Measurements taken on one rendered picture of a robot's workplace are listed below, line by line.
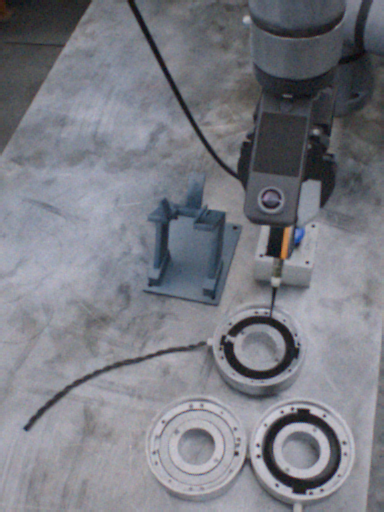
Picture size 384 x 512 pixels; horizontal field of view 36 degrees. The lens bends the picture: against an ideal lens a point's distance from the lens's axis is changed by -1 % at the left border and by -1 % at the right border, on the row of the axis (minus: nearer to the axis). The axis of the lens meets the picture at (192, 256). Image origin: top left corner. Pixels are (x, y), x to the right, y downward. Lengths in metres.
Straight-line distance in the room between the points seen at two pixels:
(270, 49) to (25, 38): 2.33
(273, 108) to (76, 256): 0.40
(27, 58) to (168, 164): 1.79
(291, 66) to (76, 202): 0.48
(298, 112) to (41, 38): 2.27
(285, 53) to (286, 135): 0.08
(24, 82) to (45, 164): 1.58
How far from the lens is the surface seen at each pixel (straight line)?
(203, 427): 0.66
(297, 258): 0.73
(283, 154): 0.52
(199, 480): 0.64
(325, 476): 0.64
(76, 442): 0.71
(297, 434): 0.66
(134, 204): 0.86
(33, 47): 2.70
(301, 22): 0.47
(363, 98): 0.98
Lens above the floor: 1.45
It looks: 55 degrees down
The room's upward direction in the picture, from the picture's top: 10 degrees counter-clockwise
